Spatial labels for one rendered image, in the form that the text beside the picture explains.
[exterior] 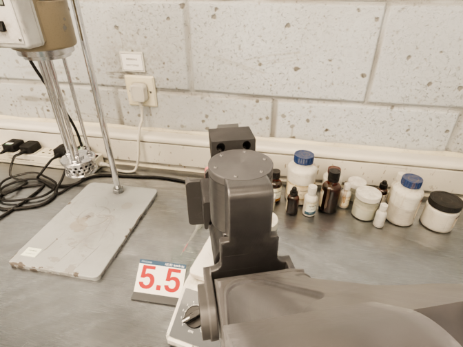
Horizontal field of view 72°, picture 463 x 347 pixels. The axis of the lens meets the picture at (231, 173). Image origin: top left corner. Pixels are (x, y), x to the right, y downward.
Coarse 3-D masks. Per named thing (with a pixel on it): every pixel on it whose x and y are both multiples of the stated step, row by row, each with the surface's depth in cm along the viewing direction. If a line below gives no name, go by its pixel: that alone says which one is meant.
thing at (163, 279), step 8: (144, 264) 59; (144, 272) 59; (152, 272) 58; (160, 272) 58; (168, 272) 58; (176, 272) 58; (144, 280) 58; (152, 280) 58; (160, 280) 58; (168, 280) 58; (176, 280) 58; (144, 288) 58; (152, 288) 58; (160, 288) 57; (168, 288) 57; (176, 288) 57
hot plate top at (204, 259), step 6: (210, 240) 57; (204, 246) 56; (210, 246) 56; (204, 252) 55; (210, 252) 55; (198, 258) 53; (204, 258) 53; (210, 258) 53; (192, 264) 52; (198, 264) 52; (204, 264) 52; (210, 264) 52; (192, 270) 51; (198, 270) 51; (192, 276) 51; (198, 276) 50
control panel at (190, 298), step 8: (184, 296) 50; (192, 296) 50; (184, 304) 50; (192, 304) 50; (184, 312) 49; (176, 320) 49; (176, 328) 48; (184, 328) 48; (192, 328) 48; (200, 328) 48; (176, 336) 48; (184, 336) 48; (192, 336) 47; (200, 336) 47; (192, 344) 47; (200, 344) 47; (208, 344) 46; (216, 344) 46
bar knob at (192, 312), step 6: (192, 306) 49; (198, 306) 49; (186, 312) 49; (192, 312) 47; (198, 312) 47; (186, 318) 47; (192, 318) 47; (198, 318) 48; (192, 324) 48; (198, 324) 48
